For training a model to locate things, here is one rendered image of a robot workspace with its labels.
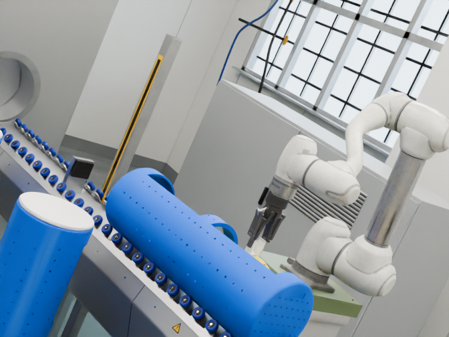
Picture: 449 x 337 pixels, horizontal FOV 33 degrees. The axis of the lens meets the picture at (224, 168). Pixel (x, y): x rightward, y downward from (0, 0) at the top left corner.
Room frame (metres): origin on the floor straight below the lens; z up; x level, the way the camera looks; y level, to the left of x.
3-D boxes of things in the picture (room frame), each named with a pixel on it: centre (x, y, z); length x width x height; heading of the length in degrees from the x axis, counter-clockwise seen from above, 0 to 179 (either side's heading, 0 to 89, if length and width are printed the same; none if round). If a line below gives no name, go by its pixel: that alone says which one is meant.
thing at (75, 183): (3.19, 0.57, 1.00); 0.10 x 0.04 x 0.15; 137
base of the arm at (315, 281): (3.01, -0.48, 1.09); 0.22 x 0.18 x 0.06; 42
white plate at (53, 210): (2.57, 0.48, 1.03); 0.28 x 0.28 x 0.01
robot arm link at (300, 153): (2.48, -0.22, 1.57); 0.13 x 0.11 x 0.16; 57
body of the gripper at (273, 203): (2.48, -0.20, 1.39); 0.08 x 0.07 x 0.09; 137
